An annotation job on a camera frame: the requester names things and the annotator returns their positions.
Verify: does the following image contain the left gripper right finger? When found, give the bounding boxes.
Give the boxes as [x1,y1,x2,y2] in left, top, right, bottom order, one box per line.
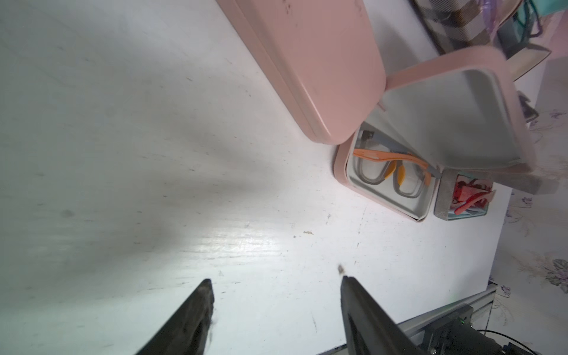
[340,276,424,355]

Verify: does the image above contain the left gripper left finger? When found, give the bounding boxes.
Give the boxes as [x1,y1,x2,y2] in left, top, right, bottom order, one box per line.
[137,279,214,355]

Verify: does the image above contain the grey case red sunglasses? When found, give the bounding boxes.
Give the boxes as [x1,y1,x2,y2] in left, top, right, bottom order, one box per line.
[434,169,559,221]

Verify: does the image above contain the grey orange glasses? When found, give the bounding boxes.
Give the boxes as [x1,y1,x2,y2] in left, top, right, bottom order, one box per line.
[353,129,442,199]

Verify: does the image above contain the plaid case purple glasses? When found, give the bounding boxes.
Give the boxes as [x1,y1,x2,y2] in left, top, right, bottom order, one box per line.
[410,0,522,55]

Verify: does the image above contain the teal case black glasses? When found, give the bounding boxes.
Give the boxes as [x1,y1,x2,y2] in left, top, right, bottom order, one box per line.
[496,0,567,49]

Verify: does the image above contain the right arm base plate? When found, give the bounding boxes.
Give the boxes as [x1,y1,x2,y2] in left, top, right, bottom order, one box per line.
[421,305,533,355]

